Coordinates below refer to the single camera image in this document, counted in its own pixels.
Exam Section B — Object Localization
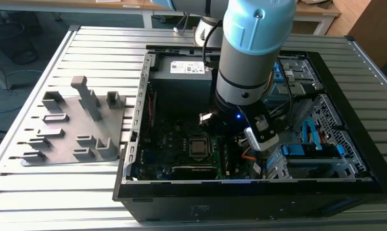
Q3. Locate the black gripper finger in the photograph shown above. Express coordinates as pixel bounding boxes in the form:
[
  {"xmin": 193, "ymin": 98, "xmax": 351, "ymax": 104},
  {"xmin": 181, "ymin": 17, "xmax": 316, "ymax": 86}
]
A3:
[{"xmin": 197, "ymin": 111, "xmax": 221, "ymax": 132}]

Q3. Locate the silver CPU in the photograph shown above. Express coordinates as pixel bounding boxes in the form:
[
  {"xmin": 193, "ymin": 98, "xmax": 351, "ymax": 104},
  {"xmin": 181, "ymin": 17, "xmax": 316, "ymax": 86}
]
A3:
[{"xmin": 191, "ymin": 140, "xmax": 209, "ymax": 155}]

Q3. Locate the grey power supply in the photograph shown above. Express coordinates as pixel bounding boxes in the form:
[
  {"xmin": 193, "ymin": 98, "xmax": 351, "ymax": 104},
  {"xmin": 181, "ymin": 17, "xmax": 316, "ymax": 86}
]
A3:
[{"xmin": 148, "ymin": 56, "xmax": 220, "ymax": 116}]

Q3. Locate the green motherboard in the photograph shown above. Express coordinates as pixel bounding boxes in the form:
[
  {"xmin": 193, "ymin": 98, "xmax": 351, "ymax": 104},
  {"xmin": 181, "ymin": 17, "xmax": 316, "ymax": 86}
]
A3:
[{"xmin": 139, "ymin": 117, "xmax": 264, "ymax": 181}]

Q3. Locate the black graphics card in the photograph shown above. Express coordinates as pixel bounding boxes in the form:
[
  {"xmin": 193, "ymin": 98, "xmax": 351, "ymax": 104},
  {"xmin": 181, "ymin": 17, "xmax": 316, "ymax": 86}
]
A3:
[{"xmin": 171, "ymin": 165, "xmax": 219, "ymax": 180}]

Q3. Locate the empty blue disk carrier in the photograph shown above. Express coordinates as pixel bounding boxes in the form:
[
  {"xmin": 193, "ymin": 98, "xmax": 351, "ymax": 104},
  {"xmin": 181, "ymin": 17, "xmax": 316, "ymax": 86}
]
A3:
[{"xmin": 272, "ymin": 60, "xmax": 287, "ymax": 83}]

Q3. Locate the hard disk in blue carrier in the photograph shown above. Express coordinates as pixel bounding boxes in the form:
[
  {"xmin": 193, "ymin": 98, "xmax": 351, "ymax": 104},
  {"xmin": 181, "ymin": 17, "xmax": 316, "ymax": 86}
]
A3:
[{"xmin": 280, "ymin": 142, "xmax": 345, "ymax": 160}]

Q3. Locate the grey metal drive cage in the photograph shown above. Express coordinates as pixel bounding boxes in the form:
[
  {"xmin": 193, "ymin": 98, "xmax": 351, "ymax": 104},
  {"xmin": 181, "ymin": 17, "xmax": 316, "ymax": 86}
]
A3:
[
  {"xmin": 265, "ymin": 141, "xmax": 361, "ymax": 180},
  {"xmin": 264, "ymin": 54, "xmax": 325, "ymax": 108}
]

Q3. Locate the grey parts rack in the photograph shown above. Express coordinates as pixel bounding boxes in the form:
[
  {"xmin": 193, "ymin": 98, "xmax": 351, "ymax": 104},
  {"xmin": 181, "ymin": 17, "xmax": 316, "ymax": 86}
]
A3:
[{"xmin": 19, "ymin": 76, "xmax": 127, "ymax": 167}]

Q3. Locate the black PC case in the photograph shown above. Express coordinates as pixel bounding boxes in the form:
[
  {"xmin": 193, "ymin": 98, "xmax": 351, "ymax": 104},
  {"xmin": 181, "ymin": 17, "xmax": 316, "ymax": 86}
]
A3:
[{"xmin": 112, "ymin": 44, "xmax": 387, "ymax": 222}]

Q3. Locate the brown wooden cabinet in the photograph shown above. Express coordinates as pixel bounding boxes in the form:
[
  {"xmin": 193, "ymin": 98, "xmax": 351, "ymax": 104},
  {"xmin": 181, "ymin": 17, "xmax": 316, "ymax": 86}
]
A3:
[{"xmin": 327, "ymin": 0, "xmax": 387, "ymax": 70}]

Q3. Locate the orange wire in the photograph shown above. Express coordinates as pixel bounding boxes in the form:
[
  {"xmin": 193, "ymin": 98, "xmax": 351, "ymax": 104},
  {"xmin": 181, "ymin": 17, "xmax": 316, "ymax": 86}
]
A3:
[{"xmin": 240, "ymin": 146, "xmax": 263, "ymax": 161}]

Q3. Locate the black camera cable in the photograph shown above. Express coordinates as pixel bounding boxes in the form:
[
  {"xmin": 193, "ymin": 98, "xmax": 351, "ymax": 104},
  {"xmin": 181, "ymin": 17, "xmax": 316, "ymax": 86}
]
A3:
[
  {"xmin": 201, "ymin": 20, "xmax": 224, "ymax": 72},
  {"xmin": 283, "ymin": 69, "xmax": 295, "ymax": 131}
]

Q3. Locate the black cable bundle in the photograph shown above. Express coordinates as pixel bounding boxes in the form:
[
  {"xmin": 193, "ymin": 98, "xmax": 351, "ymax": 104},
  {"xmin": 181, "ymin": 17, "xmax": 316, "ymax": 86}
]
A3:
[{"xmin": 267, "ymin": 91, "xmax": 325, "ymax": 128}]

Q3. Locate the blue SATA cable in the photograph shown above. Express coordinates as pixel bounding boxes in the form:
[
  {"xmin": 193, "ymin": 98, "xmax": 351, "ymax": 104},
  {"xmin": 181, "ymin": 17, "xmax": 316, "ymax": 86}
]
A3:
[{"xmin": 301, "ymin": 119, "xmax": 323, "ymax": 151}]

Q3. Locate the wooden desk white frame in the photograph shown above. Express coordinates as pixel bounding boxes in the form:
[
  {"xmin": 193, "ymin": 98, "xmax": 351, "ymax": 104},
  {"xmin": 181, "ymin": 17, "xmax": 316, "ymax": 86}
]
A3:
[{"xmin": 0, "ymin": 0, "xmax": 341, "ymax": 37}]

